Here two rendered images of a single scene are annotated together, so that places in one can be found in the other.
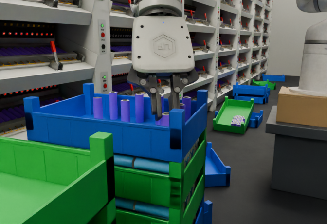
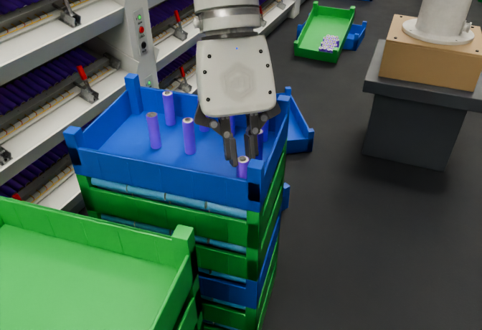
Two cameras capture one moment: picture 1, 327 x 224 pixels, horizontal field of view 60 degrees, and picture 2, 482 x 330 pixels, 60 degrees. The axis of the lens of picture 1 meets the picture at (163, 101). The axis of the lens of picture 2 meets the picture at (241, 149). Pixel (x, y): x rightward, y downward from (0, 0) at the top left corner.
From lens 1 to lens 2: 24 cm
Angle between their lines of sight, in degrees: 25
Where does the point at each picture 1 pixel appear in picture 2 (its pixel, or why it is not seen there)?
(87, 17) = not seen: outside the picture
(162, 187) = (239, 230)
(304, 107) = (417, 60)
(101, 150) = (185, 248)
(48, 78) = (64, 42)
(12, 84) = (21, 64)
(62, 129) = (117, 168)
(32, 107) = (76, 143)
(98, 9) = not seen: outside the picture
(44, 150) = (118, 231)
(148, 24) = (216, 52)
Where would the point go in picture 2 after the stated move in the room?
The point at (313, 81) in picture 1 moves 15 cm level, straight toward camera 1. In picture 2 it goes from (437, 20) to (432, 40)
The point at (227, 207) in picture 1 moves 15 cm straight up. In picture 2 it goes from (308, 183) to (313, 142)
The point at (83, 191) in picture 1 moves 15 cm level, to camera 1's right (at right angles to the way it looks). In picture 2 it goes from (175, 295) to (316, 288)
